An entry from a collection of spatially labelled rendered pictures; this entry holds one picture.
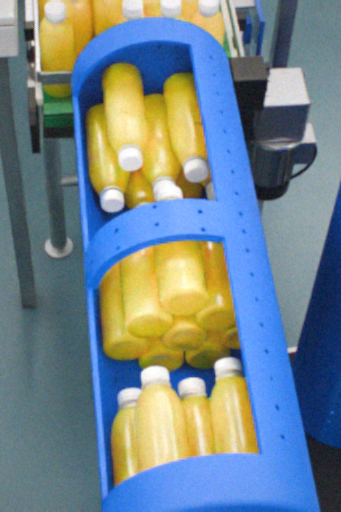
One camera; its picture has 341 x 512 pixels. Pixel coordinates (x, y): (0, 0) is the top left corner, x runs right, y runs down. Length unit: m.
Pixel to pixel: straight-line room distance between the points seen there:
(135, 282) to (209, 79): 0.38
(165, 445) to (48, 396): 1.36
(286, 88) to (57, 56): 0.50
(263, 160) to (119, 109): 0.64
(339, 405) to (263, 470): 1.07
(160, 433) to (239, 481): 0.17
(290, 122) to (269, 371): 0.94
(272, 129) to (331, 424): 0.70
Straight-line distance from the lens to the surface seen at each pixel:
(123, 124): 1.71
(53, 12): 1.97
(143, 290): 1.50
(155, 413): 1.39
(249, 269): 1.46
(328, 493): 2.47
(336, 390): 2.29
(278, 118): 2.19
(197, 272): 1.46
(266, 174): 2.34
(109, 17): 2.04
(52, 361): 2.76
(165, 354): 1.57
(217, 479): 1.26
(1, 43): 2.02
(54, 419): 2.68
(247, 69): 2.02
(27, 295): 2.81
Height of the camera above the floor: 2.38
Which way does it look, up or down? 53 degrees down
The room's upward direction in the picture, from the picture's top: 3 degrees clockwise
